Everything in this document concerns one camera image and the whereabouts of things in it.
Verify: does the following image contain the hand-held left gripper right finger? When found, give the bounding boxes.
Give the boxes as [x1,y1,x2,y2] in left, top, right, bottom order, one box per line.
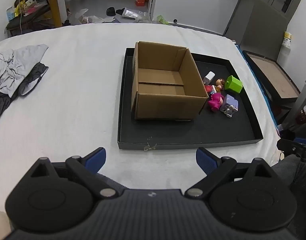
[184,147,277,200]

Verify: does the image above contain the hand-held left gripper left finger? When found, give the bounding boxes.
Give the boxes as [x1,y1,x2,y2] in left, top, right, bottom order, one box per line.
[28,147,124,201]

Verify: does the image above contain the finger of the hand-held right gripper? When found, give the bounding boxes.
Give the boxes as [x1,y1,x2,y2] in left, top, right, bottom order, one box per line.
[277,137,306,161]

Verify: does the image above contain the black shallow tray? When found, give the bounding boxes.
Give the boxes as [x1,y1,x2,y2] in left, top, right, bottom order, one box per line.
[117,47,264,150]

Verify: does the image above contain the pink toy figure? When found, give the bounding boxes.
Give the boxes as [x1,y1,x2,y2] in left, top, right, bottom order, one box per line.
[208,92,225,112]

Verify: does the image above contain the purple toy with white figure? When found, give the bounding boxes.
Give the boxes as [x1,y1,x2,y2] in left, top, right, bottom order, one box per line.
[220,94,239,118]

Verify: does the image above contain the brown cardboard box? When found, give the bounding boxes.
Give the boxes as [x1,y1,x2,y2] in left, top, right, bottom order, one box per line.
[130,41,209,121]

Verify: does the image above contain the red and blue toy figure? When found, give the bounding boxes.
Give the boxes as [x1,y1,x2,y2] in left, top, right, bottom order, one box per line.
[204,84,222,95]

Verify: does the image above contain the green cube toy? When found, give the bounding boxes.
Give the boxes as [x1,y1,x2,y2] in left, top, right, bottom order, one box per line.
[224,75,243,94]

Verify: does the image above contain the white charger plug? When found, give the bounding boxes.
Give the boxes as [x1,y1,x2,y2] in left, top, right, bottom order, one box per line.
[204,71,215,85]

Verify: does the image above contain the person's dark trousers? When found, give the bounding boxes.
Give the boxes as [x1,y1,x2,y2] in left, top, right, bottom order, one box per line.
[270,152,306,240]

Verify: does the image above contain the black tray with cardboard base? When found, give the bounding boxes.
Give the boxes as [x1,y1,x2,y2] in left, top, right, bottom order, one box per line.
[243,50,301,103]

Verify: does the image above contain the black garment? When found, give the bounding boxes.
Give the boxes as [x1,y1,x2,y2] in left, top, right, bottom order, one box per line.
[0,63,49,130]

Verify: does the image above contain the yellow and white pouch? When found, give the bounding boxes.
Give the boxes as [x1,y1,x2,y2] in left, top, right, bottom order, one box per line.
[282,31,293,49]

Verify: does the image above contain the grey cardboard sheet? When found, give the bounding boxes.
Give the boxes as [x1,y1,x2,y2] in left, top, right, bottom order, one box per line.
[242,0,290,60]

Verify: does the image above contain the white plastic bag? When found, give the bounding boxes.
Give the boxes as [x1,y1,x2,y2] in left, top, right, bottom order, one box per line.
[75,9,114,24]

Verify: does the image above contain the silver foil bag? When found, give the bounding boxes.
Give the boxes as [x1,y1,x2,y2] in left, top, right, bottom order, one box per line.
[122,9,141,19]

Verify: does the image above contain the grey door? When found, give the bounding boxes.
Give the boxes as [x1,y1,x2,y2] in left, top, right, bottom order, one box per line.
[223,0,306,52]

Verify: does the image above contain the clear plastic bag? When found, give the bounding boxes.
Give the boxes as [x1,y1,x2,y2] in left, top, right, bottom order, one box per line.
[137,11,151,22]

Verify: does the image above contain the yellow table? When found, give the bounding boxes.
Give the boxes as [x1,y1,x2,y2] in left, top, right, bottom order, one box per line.
[18,0,68,27]

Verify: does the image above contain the pile of snack packets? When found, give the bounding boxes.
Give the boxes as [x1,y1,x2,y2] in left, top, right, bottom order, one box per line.
[14,0,50,17]

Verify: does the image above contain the aluminium frame post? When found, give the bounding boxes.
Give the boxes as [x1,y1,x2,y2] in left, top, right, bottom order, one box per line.
[284,76,306,128]

